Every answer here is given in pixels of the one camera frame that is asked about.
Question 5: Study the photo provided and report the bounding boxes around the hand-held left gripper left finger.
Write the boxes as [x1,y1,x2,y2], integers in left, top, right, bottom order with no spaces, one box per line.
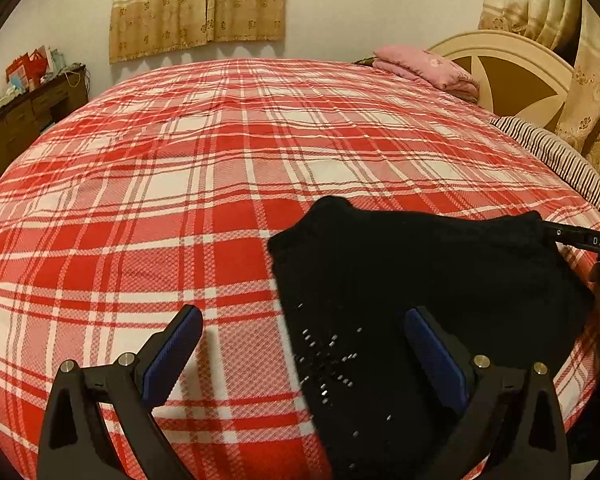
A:
[36,305,204,480]

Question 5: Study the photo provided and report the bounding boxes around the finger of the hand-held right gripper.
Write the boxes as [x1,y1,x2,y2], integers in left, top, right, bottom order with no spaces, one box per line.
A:
[539,224,583,250]

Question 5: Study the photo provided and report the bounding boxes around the red paper bag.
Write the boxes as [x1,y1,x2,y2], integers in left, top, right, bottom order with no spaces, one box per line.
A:
[6,50,50,92]

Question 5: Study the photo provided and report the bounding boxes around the striped pillow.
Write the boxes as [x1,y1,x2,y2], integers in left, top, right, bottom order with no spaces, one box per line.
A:
[490,116,600,218]

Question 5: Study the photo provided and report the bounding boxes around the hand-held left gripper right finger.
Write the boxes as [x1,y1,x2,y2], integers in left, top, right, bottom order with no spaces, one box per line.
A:
[404,306,571,480]

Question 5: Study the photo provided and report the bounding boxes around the pale paper bag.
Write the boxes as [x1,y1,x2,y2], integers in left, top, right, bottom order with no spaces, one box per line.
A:
[45,46,70,75]

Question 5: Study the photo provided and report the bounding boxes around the long beige patterned curtain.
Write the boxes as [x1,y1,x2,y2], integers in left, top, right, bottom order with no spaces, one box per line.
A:
[477,0,600,161]

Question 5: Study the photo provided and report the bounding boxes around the red plaid bed sheet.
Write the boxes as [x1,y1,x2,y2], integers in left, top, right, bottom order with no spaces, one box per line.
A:
[0,57,600,480]

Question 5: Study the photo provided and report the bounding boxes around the brown wooden dresser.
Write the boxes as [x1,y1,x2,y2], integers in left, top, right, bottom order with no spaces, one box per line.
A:
[0,64,90,186]

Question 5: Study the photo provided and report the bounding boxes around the pink folded pillow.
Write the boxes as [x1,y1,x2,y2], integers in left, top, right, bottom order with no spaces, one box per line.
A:
[372,44,481,101]

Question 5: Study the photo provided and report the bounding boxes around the cream wooden headboard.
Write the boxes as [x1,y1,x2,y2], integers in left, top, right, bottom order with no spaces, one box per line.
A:
[427,30,576,133]

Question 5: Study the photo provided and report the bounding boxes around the short beige window curtain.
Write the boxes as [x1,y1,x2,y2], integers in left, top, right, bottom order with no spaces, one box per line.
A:
[109,0,288,65]

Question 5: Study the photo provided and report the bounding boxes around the black pants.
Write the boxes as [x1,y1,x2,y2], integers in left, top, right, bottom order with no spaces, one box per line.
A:
[267,196,598,480]

